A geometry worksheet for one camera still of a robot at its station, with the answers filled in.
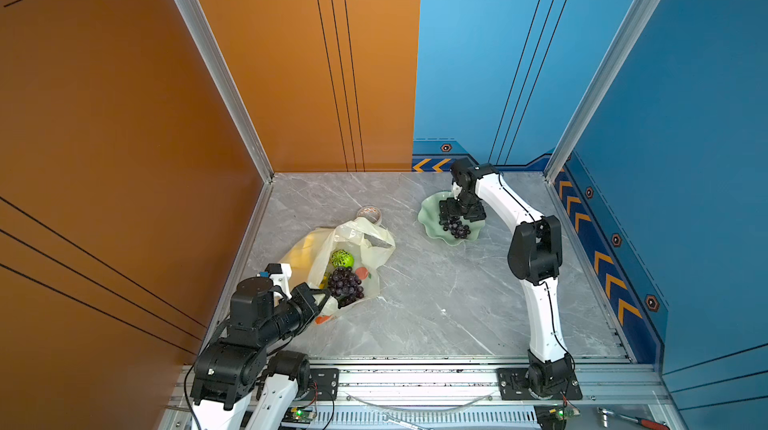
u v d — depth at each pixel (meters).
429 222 1.03
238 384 0.41
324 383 0.74
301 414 0.71
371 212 1.08
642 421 0.67
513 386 0.72
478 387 0.74
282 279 0.60
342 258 0.89
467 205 0.83
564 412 0.70
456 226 0.98
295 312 0.55
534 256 0.59
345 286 0.83
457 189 0.82
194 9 0.76
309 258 0.88
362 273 0.92
